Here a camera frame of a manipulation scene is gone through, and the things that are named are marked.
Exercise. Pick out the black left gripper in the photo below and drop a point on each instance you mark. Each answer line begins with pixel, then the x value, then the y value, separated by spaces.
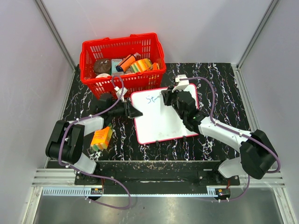
pixel 130 111

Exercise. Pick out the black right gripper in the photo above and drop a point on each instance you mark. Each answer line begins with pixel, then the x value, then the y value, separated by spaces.
pixel 167 94

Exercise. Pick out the pink framed whiteboard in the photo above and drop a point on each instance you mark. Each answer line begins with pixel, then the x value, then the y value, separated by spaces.
pixel 158 122

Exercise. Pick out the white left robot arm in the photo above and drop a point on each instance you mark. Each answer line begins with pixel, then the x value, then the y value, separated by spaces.
pixel 67 138

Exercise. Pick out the orange yellow sponge pack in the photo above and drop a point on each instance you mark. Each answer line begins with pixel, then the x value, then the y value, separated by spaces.
pixel 101 139

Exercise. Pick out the orange snack packet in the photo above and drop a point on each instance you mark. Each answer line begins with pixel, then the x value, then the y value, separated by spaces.
pixel 154 66

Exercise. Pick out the yellow green striped sponge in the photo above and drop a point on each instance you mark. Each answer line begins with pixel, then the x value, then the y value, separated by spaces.
pixel 141 65

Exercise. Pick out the white round lid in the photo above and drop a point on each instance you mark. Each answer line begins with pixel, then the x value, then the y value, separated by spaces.
pixel 103 75

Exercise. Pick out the orange pump bottle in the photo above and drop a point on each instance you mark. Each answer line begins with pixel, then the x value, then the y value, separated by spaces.
pixel 127 61

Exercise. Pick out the red plastic basket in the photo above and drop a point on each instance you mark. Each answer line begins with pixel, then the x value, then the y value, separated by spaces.
pixel 147 45

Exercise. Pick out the teal small box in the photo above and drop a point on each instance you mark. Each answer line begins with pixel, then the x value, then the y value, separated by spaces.
pixel 114 64

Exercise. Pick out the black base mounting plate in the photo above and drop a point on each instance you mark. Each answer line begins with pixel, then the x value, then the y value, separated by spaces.
pixel 202 173

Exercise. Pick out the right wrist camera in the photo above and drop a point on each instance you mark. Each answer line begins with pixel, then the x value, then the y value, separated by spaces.
pixel 181 82

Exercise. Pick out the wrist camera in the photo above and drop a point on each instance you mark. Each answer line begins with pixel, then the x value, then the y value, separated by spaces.
pixel 181 82
pixel 120 92

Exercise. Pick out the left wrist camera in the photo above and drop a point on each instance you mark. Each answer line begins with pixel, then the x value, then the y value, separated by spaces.
pixel 120 92

